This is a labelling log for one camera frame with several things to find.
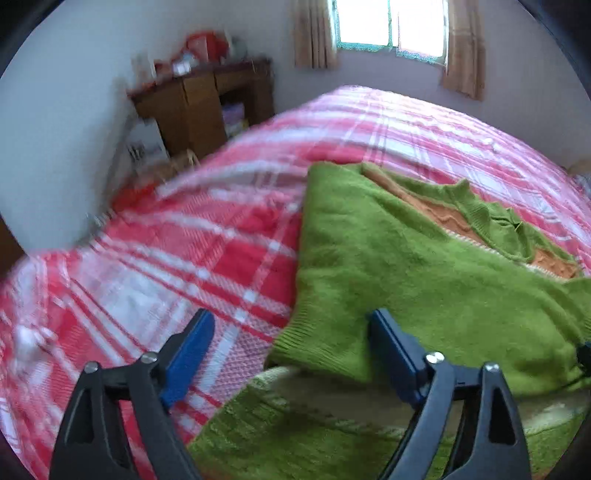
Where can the beige curtain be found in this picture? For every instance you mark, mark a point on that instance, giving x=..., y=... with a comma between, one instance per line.
x=464, y=55
x=314, y=37

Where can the green knitted sweater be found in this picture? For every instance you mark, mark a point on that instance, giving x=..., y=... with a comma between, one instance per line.
x=392, y=258

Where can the window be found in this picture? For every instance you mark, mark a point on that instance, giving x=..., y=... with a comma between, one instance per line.
x=369, y=23

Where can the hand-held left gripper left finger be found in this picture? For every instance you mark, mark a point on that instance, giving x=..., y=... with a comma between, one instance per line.
x=189, y=360

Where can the brown wooden desk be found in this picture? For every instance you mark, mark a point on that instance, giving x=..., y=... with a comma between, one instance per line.
x=194, y=106

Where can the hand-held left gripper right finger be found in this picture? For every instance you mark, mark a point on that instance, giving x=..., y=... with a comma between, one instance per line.
x=392, y=355

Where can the red gift box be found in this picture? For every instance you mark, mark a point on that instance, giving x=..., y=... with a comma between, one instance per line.
x=205, y=45

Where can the white carton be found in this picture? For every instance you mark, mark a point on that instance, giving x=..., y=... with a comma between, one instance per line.
x=145, y=141

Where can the purple shoe box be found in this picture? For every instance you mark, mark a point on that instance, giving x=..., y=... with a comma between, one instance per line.
x=233, y=117

